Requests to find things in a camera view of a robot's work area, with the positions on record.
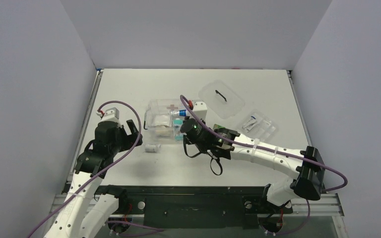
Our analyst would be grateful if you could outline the clear plastic divider tray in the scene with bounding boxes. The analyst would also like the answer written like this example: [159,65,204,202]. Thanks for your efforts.
[236,109,278,142]

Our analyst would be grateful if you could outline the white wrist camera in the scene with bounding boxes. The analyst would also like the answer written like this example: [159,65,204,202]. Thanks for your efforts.
[96,108,120,124]
[192,101,208,121]

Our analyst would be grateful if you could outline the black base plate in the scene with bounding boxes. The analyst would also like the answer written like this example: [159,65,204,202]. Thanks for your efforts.
[91,185,305,229]

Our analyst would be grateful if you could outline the white bandage roll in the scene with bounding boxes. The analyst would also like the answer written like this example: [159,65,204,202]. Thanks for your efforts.
[144,143,161,153]

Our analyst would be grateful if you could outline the blue white wipe packets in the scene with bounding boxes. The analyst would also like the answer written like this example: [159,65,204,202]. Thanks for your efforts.
[241,115,259,132]

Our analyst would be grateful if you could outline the small green box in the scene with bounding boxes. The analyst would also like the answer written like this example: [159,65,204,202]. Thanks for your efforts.
[212,124,224,130]

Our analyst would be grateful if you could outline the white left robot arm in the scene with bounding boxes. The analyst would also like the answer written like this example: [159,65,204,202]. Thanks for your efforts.
[45,118,142,238]

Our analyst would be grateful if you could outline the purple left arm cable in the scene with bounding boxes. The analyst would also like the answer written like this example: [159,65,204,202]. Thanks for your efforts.
[27,101,165,238]

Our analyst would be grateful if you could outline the teal packet of supplies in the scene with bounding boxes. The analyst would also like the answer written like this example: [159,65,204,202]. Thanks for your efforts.
[173,118,183,141]

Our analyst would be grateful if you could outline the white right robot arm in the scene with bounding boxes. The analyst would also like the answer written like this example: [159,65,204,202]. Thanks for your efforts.
[180,119,324,212]

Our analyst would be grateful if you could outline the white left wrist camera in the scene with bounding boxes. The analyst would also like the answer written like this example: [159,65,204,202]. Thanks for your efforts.
[96,108,120,124]

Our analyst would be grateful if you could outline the clear plastic medicine box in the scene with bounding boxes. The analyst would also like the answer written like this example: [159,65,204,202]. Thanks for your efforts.
[144,99,190,144]

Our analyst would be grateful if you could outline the clear plastic box lid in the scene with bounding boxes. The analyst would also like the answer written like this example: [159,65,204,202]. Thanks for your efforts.
[198,80,245,119]

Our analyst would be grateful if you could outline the white gauze packet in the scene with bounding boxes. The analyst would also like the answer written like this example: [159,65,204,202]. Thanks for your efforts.
[151,115,172,127]

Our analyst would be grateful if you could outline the white bottle blue label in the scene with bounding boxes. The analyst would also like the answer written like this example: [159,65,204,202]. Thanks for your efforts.
[169,110,188,117]

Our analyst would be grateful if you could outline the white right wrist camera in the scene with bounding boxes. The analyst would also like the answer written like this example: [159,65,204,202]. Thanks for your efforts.
[192,101,208,121]

